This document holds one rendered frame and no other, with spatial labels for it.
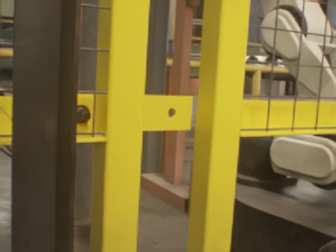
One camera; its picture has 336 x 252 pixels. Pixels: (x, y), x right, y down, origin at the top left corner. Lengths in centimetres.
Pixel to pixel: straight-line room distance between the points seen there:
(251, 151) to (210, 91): 65
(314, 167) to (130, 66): 67
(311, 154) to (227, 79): 53
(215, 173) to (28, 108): 36
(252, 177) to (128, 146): 76
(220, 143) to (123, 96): 17
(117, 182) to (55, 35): 26
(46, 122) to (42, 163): 3
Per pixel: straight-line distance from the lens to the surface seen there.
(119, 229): 61
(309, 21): 122
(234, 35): 66
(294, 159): 117
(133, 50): 57
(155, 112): 65
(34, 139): 38
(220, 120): 65
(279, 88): 875
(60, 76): 38
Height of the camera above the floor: 49
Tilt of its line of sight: 8 degrees down
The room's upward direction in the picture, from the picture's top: 3 degrees clockwise
